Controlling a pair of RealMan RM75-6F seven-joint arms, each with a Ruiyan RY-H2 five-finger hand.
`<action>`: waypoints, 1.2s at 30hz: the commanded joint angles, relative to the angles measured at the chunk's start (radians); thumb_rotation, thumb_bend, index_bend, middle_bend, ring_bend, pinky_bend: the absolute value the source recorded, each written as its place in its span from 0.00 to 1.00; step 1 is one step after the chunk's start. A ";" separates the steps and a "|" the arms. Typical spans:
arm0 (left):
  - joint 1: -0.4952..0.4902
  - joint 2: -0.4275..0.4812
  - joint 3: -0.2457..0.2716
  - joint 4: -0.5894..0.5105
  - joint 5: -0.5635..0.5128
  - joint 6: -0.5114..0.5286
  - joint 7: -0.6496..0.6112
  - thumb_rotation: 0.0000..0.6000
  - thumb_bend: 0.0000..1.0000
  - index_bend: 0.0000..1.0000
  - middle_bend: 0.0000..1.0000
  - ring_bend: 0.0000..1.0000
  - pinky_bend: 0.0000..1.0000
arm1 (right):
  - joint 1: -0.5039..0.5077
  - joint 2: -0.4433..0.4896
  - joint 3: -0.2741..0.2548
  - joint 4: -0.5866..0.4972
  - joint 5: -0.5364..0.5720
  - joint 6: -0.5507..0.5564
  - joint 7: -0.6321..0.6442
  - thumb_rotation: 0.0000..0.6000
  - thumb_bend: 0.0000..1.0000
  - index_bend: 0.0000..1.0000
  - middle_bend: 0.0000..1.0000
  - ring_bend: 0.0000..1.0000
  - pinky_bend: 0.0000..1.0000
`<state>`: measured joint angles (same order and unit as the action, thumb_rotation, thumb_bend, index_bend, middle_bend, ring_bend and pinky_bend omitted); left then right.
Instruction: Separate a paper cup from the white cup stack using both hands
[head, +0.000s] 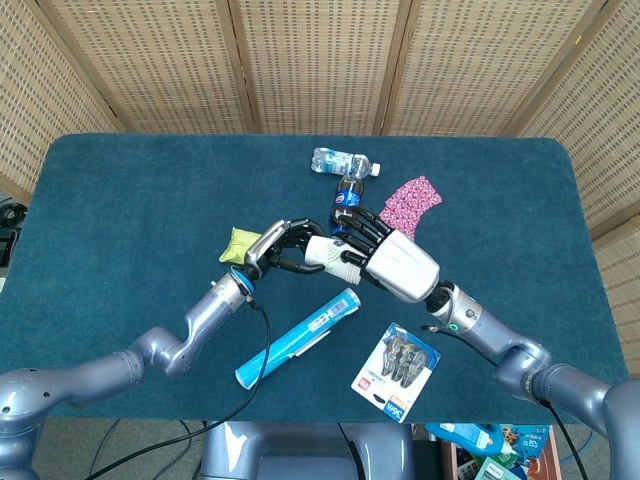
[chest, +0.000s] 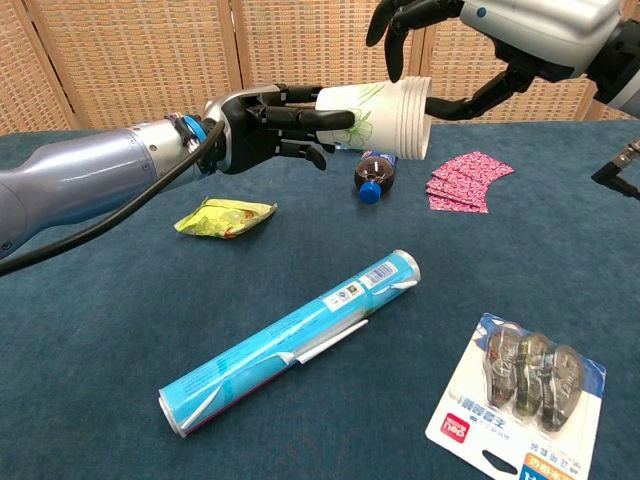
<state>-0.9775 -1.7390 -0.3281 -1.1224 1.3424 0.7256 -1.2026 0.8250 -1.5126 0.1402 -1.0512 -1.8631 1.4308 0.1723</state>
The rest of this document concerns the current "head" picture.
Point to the grey robot torso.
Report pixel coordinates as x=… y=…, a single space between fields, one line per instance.
x=300 y=450

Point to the grey translucent correction tape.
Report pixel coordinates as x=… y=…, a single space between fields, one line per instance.
x=405 y=361
x=419 y=369
x=392 y=350

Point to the black device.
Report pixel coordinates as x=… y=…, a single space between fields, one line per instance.
x=7 y=245

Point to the woven rattan screen panel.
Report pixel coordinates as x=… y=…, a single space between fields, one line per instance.
x=160 y=65
x=320 y=65
x=475 y=65
x=40 y=100
x=600 y=125

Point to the yellow green snack packet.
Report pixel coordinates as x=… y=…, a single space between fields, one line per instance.
x=235 y=247

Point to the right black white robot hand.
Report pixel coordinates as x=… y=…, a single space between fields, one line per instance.
x=400 y=265

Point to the teal printed package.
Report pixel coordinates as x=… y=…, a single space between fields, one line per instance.
x=525 y=442

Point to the teal table cloth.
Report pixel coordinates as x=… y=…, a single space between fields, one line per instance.
x=125 y=200

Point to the light blue wrapped roll tube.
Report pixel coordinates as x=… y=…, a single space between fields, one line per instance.
x=295 y=340

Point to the pink patterned flat packet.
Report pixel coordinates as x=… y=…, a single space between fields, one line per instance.
x=417 y=192
x=411 y=232
x=420 y=218
x=416 y=225
x=425 y=211

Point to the cola bottle blue cap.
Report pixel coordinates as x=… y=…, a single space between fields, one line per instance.
x=349 y=195

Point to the correction tape blister card pack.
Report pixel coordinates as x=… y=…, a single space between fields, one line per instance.
x=370 y=380

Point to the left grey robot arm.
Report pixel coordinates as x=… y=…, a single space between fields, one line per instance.
x=210 y=310

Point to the brown storage box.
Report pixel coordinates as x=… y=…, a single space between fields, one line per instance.
x=450 y=460

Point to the clear water bottle white cap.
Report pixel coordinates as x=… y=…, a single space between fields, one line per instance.
x=335 y=160

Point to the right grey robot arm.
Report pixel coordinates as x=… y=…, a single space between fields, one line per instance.
x=520 y=357

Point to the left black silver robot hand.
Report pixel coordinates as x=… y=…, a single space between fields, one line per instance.
x=265 y=245

